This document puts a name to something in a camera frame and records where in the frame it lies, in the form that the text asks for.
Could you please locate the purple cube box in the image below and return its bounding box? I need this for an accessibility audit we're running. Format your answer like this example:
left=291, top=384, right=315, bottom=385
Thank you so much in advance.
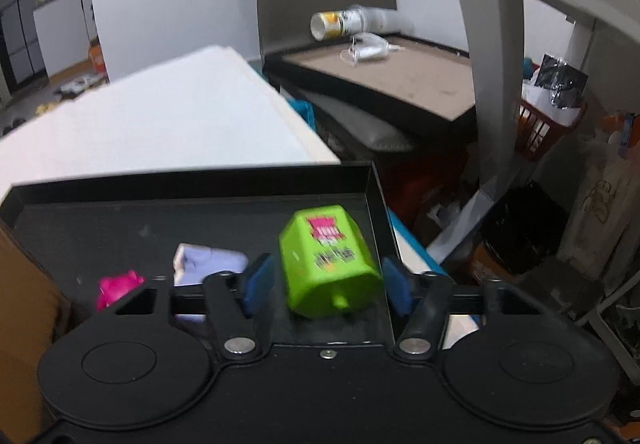
left=172, top=243, right=249, bottom=322

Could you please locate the yellow white can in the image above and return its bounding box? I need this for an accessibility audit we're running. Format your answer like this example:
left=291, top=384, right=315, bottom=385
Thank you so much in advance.
left=310, top=5, right=401, bottom=42

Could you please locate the black shallow tray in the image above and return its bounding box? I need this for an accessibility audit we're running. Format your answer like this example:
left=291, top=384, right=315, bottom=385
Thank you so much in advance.
left=0, top=161, right=403, bottom=346

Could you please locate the red plastic basket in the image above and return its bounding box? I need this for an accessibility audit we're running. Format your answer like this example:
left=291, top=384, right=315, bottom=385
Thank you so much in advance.
left=515, top=96, right=588, bottom=162

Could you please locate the grey desk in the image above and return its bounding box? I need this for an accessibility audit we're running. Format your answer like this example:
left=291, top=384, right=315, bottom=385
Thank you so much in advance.
left=439, top=0, right=640, bottom=205

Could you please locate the brown cardboard box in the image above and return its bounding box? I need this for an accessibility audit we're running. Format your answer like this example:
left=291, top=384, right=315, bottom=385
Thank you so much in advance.
left=0, top=224, right=73, bottom=444

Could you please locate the black trash bag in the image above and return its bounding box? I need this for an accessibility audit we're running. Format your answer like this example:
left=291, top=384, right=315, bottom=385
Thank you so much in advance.
left=482, top=184, right=568, bottom=275

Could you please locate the pink toy figure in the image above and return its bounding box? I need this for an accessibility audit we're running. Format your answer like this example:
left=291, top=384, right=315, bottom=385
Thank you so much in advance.
left=96, top=270, right=146, bottom=312

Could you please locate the grey cushion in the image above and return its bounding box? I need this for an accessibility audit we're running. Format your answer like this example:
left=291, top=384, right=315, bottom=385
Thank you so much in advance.
left=300, top=91, right=416, bottom=152

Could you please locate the beige tote bag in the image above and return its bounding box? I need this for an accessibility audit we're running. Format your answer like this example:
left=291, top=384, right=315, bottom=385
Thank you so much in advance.
left=557, top=144, right=640, bottom=285

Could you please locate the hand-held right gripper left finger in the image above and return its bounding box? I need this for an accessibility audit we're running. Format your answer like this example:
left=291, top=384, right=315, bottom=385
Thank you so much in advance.
left=107, top=253, right=276, bottom=361

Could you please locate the white face mask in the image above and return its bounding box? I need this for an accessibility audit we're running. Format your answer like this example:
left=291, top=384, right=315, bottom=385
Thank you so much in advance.
left=341, top=33, right=403, bottom=67

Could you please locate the black plastic wrapper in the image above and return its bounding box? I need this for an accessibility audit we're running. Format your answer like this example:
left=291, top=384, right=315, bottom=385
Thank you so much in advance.
left=534, top=54, right=590, bottom=110

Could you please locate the brown board with black frame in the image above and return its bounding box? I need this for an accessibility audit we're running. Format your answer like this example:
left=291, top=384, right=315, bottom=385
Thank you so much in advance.
left=263, top=35, right=478, bottom=135

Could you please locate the green hexagonal toy box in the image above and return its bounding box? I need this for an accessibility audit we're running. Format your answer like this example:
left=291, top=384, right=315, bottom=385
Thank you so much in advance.
left=278, top=206, right=383, bottom=320

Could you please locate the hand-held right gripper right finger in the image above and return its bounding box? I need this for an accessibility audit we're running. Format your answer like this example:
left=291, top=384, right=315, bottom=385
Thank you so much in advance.
left=382, top=258, right=543, bottom=361

